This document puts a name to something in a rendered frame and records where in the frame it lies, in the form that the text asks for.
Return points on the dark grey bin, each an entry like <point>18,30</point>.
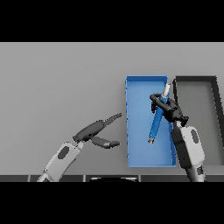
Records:
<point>201,116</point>

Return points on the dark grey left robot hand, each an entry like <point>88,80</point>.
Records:
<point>90,130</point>

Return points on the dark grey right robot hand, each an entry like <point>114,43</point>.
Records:
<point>169,108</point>

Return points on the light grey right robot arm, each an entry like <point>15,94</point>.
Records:
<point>189,148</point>

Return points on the blue pipe with pale end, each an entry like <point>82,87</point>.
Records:
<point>157,122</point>

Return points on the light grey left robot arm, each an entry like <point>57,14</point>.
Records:
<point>59,159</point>

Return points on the blue bin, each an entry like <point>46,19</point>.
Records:
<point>140,128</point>

